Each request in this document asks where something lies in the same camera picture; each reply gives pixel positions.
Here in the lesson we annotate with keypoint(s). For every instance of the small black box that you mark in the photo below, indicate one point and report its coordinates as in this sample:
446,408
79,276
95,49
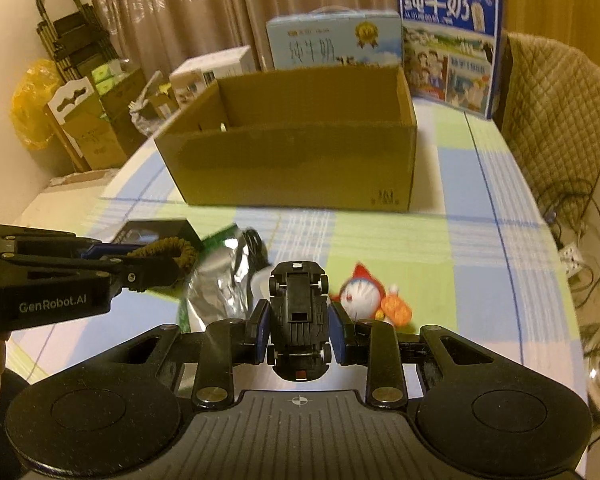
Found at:
150,231

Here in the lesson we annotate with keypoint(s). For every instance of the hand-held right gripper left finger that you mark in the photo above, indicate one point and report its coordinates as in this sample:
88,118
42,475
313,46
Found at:
261,332

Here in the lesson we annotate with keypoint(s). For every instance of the brown cardboard box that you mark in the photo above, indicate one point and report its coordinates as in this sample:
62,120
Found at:
300,165

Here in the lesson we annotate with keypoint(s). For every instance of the quilted beige chair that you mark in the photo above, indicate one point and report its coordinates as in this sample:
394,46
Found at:
555,110

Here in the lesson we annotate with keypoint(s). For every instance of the brown cardboard boxes stack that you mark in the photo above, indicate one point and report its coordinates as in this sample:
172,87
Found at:
87,130

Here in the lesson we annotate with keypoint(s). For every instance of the beige curtain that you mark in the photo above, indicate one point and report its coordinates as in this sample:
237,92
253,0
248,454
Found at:
205,5

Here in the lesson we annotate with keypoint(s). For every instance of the black toy car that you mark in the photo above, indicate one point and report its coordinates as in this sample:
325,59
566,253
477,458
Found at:
297,320

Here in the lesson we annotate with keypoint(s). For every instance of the wooden door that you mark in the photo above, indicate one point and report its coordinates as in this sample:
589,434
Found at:
545,0

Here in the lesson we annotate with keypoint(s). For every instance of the black curved object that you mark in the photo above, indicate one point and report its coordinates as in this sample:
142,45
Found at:
254,247

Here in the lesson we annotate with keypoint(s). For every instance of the green white packets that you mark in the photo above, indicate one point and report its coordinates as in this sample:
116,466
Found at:
107,72

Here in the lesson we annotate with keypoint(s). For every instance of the black folding cart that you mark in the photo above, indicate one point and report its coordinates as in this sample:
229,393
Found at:
75,35

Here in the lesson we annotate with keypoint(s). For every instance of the white power strip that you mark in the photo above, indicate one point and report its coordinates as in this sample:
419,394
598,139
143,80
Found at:
574,259

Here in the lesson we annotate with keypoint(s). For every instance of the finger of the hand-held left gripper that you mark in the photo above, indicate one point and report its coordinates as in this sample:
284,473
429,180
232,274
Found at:
145,272
105,249

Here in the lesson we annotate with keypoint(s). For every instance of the dark blue milk carton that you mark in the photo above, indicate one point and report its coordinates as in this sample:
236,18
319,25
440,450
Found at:
450,50

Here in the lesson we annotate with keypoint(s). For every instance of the yellow plastic bag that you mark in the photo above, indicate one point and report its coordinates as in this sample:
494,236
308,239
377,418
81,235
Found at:
32,110

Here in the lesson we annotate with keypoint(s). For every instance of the white printed box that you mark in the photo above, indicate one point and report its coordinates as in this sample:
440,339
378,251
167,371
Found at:
215,67

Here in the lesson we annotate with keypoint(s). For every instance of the blue cat plush toy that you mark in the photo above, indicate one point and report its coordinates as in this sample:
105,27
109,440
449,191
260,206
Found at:
356,297

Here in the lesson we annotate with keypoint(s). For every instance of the crumpled silver bag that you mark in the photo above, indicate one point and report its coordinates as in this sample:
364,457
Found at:
147,110

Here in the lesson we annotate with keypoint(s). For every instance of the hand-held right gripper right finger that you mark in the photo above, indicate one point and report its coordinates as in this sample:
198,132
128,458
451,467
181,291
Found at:
337,332

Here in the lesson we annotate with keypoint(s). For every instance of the beige printed cloth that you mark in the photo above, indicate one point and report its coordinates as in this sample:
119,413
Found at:
55,205

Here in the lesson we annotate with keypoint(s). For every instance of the silver foil bag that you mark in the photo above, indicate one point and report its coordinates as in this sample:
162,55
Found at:
215,287

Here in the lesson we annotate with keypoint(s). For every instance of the light blue milk carton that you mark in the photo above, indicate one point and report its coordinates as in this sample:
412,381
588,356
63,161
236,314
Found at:
330,40

